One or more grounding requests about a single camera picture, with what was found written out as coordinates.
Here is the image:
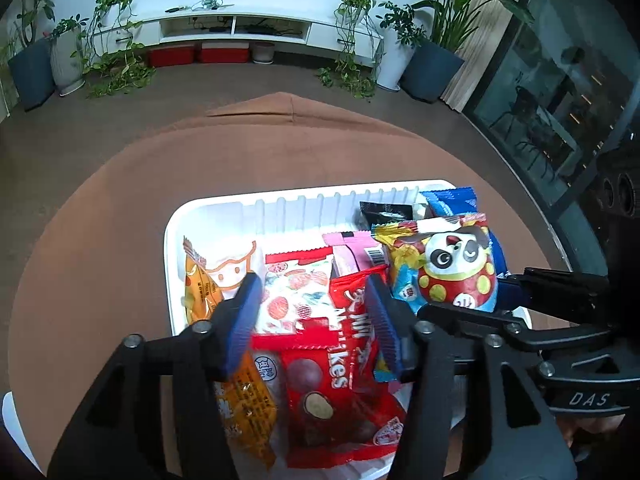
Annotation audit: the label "colourful panda snack bag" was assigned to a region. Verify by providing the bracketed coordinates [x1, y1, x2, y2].
[371, 212, 501, 383]

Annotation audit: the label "glass sliding door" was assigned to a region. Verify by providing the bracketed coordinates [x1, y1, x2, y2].
[460, 0, 640, 221]

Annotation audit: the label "red chocolate ball bag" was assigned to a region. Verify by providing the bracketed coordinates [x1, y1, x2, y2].
[250, 269, 408, 470]

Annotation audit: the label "orange and white snack packet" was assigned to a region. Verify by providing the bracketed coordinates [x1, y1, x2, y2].
[181, 235, 278, 468]

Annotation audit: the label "white and red candy packet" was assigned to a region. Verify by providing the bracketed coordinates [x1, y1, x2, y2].
[252, 247, 335, 336]

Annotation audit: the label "tall tree in dark pot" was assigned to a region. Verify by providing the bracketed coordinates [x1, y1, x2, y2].
[0, 0, 57, 112]

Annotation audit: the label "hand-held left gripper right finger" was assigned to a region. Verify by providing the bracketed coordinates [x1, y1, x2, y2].
[364, 275, 576, 480]

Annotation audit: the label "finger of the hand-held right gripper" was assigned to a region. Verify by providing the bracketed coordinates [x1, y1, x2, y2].
[416, 301, 624, 354]
[497, 266, 609, 324]

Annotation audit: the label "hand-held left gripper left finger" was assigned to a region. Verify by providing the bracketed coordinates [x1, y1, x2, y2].
[46, 272, 264, 480]

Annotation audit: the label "blue snack packet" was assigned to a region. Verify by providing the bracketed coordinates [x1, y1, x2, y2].
[419, 186, 511, 281]

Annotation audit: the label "small plant in white pot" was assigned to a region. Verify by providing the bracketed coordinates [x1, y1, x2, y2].
[49, 15, 88, 97]
[375, 2, 432, 92]

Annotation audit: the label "white television cabinet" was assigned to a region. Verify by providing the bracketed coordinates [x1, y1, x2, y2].
[100, 2, 386, 61]

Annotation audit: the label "pink snack packet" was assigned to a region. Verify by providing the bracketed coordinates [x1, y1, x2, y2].
[322, 230, 391, 281]

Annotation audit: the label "cables on cabinet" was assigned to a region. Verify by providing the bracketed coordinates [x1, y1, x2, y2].
[165, 0, 233, 12]

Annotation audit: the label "broad-leaf plant in dark pot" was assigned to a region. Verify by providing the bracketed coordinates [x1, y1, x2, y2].
[400, 0, 536, 104]

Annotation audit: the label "trailing pothos plant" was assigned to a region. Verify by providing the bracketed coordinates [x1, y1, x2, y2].
[82, 0, 157, 99]
[316, 0, 386, 101]

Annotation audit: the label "white plastic tray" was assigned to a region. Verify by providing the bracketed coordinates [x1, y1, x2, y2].
[163, 179, 533, 478]

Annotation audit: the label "red storage box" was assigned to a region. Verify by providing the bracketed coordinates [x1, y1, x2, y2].
[200, 42, 249, 64]
[149, 44, 196, 67]

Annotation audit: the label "black snack bag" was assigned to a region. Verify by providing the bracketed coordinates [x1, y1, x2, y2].
[359, 200, 431, 233]

